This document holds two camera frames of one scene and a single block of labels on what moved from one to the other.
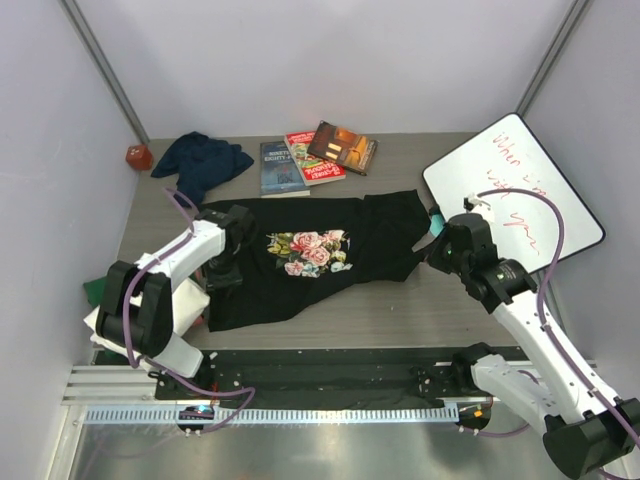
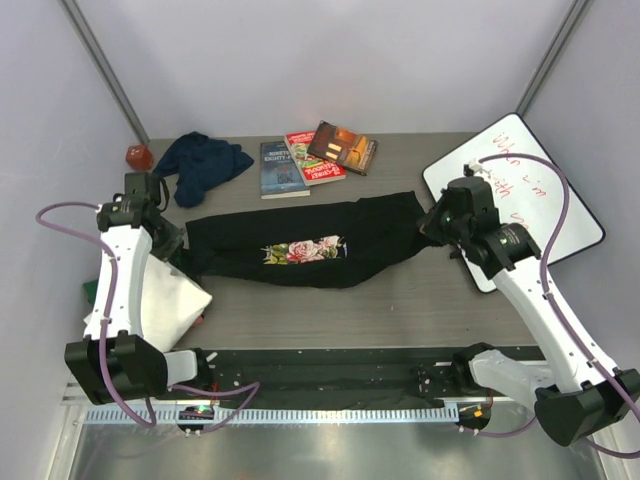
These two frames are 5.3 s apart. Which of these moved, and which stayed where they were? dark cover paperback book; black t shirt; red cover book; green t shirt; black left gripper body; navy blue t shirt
Moved: black left gripper body; black t shirt
Stayed: navy blue t shirt; dark cover paperback book; green t shirt; red cover book
